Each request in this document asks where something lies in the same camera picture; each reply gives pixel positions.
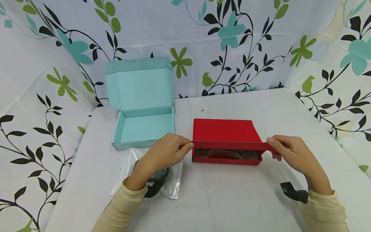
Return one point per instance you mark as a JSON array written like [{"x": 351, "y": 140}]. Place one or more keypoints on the person's right index finger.
[{"x": 282, "y": 138}]

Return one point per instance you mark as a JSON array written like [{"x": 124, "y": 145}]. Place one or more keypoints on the person's left thumb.
[{"x": 184, "y": 151}]

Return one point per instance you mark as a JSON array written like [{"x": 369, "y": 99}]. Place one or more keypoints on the red cardboard box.
[{"x": 229, "y": 138}]

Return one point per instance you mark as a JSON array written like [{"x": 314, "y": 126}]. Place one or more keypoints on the light blue cardboard box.
[{"x": 142, "y": 103}]

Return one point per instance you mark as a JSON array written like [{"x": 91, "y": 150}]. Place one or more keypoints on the clear plastic bag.
[{"x": 171, "y": 180}]

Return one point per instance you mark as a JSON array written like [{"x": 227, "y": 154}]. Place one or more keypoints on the person's left forearm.
[{"x": 121, "y": 209}]

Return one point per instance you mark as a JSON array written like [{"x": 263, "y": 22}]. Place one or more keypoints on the person's left index finger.
[{"x": 181, "y": 138}]

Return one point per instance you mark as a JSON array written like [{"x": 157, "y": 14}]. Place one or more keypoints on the person's right thumb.
[{"x": 275, "y": 146}]

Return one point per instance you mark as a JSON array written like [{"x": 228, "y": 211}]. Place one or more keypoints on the person's right hand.
[{"x": 298, "y": 158}]

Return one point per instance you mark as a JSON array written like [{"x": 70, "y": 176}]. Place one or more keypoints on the person's right forearm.
[{"x": 326, "y": 212}]

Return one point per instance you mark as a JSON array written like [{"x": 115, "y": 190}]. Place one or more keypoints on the person's left hand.
[{"x": 158, "y": 158}]

